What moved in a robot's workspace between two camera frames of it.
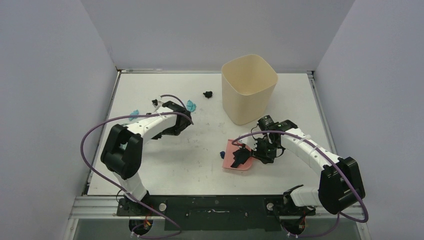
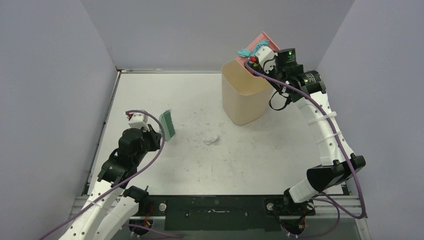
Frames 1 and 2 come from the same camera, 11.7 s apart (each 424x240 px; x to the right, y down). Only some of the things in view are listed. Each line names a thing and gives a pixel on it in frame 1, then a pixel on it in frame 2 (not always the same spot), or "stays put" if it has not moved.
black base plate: (215, 213) stays put
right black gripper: (251, 151) -> (257, 62)
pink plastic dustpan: (228, 157) -> (263, 36)
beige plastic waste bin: (247, 83) stays put
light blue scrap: (190, 106) -> (251, 52)
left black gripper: (157, 137) -> (155, 136)
